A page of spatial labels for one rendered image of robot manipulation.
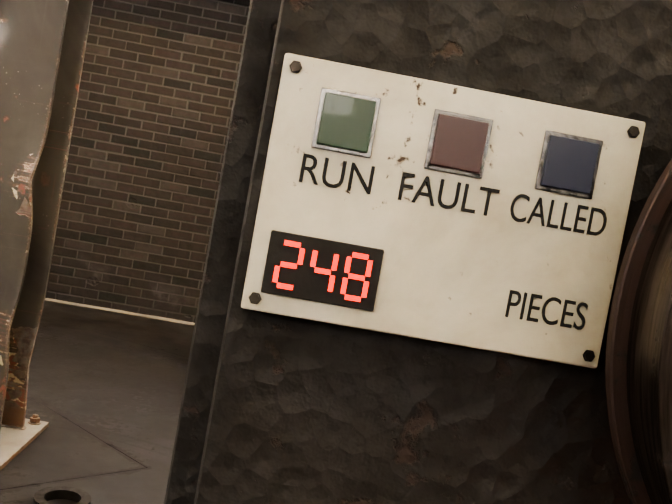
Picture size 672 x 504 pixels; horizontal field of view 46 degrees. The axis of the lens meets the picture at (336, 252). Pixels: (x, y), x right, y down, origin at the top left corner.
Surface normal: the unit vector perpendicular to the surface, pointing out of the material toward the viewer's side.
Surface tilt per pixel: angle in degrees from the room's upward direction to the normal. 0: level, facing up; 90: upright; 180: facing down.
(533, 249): 90
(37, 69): 90
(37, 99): 90
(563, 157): 90
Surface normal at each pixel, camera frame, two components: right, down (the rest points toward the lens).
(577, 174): 0.06, 0.07
